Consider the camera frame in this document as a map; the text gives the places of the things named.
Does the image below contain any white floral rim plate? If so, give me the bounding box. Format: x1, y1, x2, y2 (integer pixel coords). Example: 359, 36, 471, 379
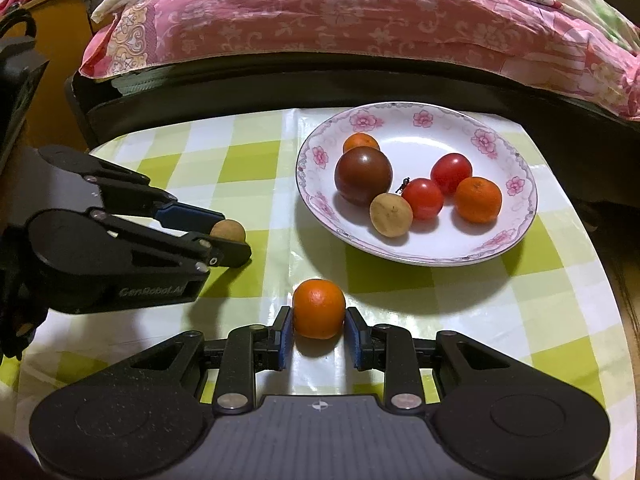
295, 102, 538, 267

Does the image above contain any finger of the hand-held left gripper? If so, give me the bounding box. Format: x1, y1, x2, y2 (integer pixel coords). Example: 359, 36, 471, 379
87, 206, 252, 273
39, 145, 227, 228

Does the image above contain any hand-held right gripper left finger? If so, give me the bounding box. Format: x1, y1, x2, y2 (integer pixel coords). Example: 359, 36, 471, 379
112, 306, 296, 413

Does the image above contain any orange mandarin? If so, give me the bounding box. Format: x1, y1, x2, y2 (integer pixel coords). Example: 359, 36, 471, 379
292, 278, 347, 339
454, 176, 503, 224
343, 132, 381, 155

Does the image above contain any pink floral quilt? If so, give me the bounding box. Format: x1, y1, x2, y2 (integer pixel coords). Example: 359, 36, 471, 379
80, 0, 640, 121

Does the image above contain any large dark red tomato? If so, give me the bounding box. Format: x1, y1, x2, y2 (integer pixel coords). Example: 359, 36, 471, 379
334, 147, 394, 207

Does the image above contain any black bed frame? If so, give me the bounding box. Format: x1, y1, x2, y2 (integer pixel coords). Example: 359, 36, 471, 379
64, 42, 640, 211

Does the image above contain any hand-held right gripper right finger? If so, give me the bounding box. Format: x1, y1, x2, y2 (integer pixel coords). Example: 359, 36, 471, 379
345, 306, 528, 413

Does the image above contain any small red tomato with stem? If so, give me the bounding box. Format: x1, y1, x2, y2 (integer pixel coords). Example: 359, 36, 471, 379
396, 176, 445, 221

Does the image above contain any grey-green mattress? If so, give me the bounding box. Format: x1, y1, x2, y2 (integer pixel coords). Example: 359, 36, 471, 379
111, 67, 156, 97

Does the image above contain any brown kiwi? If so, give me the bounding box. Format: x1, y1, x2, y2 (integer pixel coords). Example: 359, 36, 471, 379
369, 192, 414, 238
210, 219, 247, 246

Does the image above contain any black cable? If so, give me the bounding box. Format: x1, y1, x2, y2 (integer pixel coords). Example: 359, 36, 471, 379
0, 7, 39, 43

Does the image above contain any wooden cabinet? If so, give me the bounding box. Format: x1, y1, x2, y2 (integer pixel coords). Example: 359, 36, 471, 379
20, 0, 121, 153

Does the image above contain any green checkered plastic tablecloth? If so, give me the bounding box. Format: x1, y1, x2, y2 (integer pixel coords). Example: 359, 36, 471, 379
0, 105, 613, 480

